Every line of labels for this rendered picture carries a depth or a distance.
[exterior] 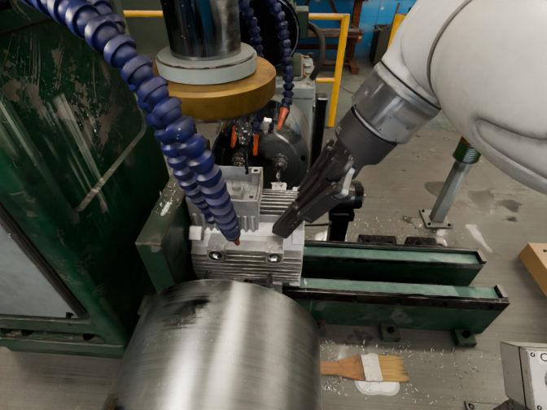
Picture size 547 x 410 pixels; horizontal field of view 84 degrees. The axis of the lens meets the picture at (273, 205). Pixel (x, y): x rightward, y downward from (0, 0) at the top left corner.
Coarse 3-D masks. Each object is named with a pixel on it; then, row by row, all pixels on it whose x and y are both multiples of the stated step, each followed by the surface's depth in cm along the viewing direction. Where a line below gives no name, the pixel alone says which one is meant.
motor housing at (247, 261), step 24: (264, 192) 57; (288, 192) 57; (264, 216) 53; (192, 240) 54; (240, 240) 53; (264, 240) 53; (288, 240) 53; (216, 264) 54; (240, 264) 53; (264, 264) 53; (288, 264) 53
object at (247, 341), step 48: (192, 288) 35; (240, 288) 35; (144, 336) 33; (192, 336) 30; (240, 336) 31; (288, 336) 33; (144, 384) 28; (192, 384) 27; (240, 384) 28; (288, 384) 30
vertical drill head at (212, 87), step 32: (160, 0) 34; (192, 0) 32; (224, 0) 33; (192, 32) 34; (224, 32) 35; (160, 64) 36; (192, 64) 35; (224, 64) 35; (256, 64) 40; (192, 96) 34; (224, 96) 34; (256, 96) 37
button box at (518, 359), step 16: (512, 352) 39; (528, 352) 37; (544, 352) 37; (512, 368) 39; (528, 368) 37; (544, 368) 37; (512, 384) 39; (528, 384) 37; (544, 384) 36; (528, 400) 36; (544, 400) 36
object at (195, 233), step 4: (292, 188) 61; (296, 188) 60; (192, 228) 52; (196, 228) 52; (200, 228) 52; (192, 232) 52; (196, 232) 52; (200, 232) 52; (296, 232) 51; (300, 232) 51; (192, 236) 52; (196, 236) 52; (200, 236) 52; (292, 236) 51; (296, 236) 51; (300, 236) 51; (196, 240) 52; (200, 240) 52; (292, 240) 51; (296, 240) 51; (300, 240) 51; (292, 244) 51; (296, 244) 51; (300, 244) 51; (292, 284) 59; (296, 284) 59
